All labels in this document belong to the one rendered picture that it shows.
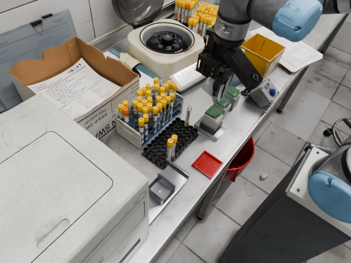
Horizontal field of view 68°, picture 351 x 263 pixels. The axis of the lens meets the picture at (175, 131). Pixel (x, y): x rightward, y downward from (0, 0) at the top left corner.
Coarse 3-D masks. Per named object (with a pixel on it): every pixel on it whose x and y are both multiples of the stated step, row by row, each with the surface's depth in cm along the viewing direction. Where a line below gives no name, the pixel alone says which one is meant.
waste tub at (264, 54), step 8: (248, 40) 102; (256, 40) 107; (264, 40) 105; (272, 40) 103; (240, 48) 100; (248, 48) 107; (256, 48) 109; (264, 48) 107; (272, 48) 104; (280, 48) 102; (248, 56) 99; (256, 56) 97; (264, 56) 109; (272, 56) 106; (280, 56) 103; (256, 64) 99; (264, 64) 96; (272, 64) 100; (264, 72) 98
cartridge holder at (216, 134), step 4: (200, 120) 85; (196, 124) 84; (200, 124) 83; (204, 124) 81; (220, 124) 82; (200, 128) 83; (204, 128) 83; (208, 128) 81; (212, 128) 81; (216, 128) 81; (220, 128) 84; (224, 128) 84; (204, 132) 83; (208, 132) 82; (212, 132) 81; (216, 132) 83; (220, 132) 83; (224, 132) 84; (212, 136) 82; (216, 136) 82; (220, 136) 83; (216, 140) 82
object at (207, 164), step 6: (204, 150) 79; (204, 156) 78; (210, 156) 78; (198, 162) 77; (204, 162) 77; (210, 162) 77; (216, 162) 77; (222, 162) 77; (198, 168) 75; (204, 168) 76; (210, 168) 76; (216, 168) 76; (204, 174) 74; (210, 174) 75
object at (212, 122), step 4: (204, 116) 80; (208, 116) 78; (212, 116) 78; (220, 116) 79; (204, 120) 81; (208, 120) 80; (212, 120) 78; (216, 120) 78; (220, 120) 80; (208, 124) 81; (212, 124) 80; (216, 124) 79
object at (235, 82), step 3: (234, 75) 89; (234, 78) 91; (237, 78) 93; (231, 81) 91; (234, 81) 93; (237, 81) 95; (240, 81) 98; (231, 84) 92; (234, 84) 94; (237, 84) 97; (240, 84) 99; (237, 87) 98; (240, 87) 98
